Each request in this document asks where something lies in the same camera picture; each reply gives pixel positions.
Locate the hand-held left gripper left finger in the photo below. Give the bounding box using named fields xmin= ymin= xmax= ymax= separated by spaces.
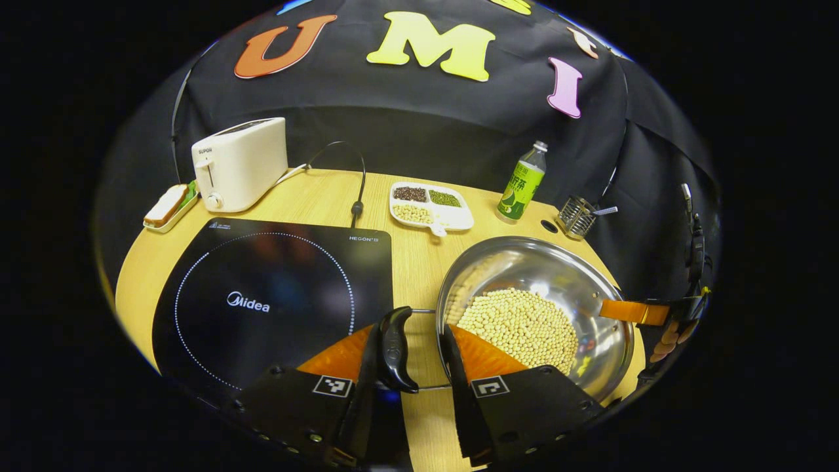
xmin=223 ymin=324 xmax=394 ymax=467

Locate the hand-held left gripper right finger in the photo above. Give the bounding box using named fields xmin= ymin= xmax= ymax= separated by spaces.
xmin=440 ymin=323 xmax=607 ymax=467

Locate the stainless steel pot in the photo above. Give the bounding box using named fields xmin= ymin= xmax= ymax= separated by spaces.
xmin=379 ymin=236 xmax=635 ymax=402

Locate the black induction cooktop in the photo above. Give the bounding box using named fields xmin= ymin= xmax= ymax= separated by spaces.
xmin=152 ymin=218 xmax=394 ymax=394

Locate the pile of soybeans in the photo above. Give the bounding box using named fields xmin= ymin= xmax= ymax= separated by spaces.
xmin=457 ymin=288 xmax=579 ymax=376

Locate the green drink bottle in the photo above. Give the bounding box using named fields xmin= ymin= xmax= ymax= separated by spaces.
xmin=496 ymin=141 xmax=548 ymax=222

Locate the white divided bean dish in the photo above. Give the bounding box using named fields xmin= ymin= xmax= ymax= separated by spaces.
xmin=389 ymin=182 xmax=475 ymax=237

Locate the white toaster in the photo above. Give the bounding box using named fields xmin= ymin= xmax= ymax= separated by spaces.
xmin=191 ymin=117 xmax=289 ymax=213

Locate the sandwich on white tray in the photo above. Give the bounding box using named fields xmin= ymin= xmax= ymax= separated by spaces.
xmin=143 ymin=182 xmax=199 ymax=234

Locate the black backdrop cloth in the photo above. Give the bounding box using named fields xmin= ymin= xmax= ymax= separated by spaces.
xmin=95 ymin=0 xmax=722 ymax=302

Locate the metal wire utensil holder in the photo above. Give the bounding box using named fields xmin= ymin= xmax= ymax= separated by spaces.
xmin=557 ymin=195 xmax=597 ymax=241

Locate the black power cable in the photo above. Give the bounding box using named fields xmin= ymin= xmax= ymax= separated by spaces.
xmin=307 ymin=140 xmax=366 ymax=229

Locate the white toaster cable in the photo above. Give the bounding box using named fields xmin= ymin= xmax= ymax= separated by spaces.
xmin=274 ymin=164 xmax=310 ymax=187

